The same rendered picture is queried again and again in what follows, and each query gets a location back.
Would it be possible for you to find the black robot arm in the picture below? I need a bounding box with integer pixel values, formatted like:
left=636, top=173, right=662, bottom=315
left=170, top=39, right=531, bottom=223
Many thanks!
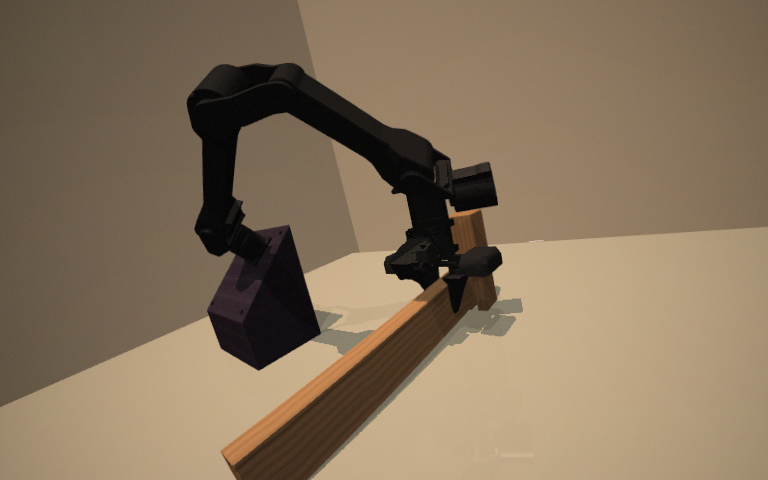
left=187, top=63, right=498, bottom=281

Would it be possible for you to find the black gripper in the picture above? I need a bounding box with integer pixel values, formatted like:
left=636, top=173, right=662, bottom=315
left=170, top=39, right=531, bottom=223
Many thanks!
left=408, top=214, right=503, bottom=313

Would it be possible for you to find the brown wooden post with slot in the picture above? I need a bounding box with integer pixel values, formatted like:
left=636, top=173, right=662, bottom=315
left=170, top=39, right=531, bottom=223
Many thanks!
left=449, top=208, right=497, bottom=311

